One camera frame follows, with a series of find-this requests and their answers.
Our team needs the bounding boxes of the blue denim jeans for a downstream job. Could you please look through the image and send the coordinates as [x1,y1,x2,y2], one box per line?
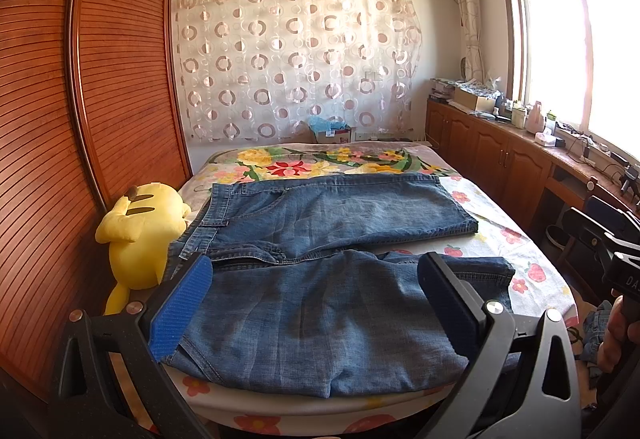
[162,171,516,400]

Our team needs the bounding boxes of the person's right hand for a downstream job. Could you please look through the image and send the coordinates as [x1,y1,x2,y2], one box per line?
[597,295,640,373]

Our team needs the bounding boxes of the white strawberry flower bedsheet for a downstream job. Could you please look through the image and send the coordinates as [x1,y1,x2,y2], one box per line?
[165,176,578,437]

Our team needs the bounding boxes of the wooden side cabinet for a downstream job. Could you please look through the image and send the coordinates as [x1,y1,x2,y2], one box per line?
[425,100,639,243]

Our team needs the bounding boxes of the yellow Pikachu plush toy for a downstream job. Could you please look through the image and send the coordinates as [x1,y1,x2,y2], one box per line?
[94,182,190,315]

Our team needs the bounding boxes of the pink bottle on cabinet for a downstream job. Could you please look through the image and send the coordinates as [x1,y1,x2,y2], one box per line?
[525,101,544,134]

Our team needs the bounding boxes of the white jar on cabinet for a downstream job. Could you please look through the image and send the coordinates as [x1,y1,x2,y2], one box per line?
[511,104,527,129]

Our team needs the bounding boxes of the cardboard box on cabinet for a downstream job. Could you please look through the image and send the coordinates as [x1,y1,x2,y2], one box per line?
[452,87,496,113]

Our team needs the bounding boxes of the floral blanket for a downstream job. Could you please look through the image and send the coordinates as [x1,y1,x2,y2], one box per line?
[193,141,461,185]

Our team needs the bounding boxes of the wooden louvered wardrobe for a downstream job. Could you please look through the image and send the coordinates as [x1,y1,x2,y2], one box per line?
[1,0,191,399]

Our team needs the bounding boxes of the cardboard box with blue bag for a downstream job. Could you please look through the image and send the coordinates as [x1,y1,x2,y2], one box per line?
[307,116,352,144]

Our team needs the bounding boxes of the sheer circle pattern curtain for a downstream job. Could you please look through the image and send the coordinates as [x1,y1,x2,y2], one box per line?
[171,0,422,144]

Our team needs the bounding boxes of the beige side window curtain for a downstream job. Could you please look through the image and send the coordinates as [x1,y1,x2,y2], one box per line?
[457,0,485,84]

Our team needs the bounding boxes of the window with wooden frame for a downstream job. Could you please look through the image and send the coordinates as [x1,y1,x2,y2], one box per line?
[506,0,639,159]

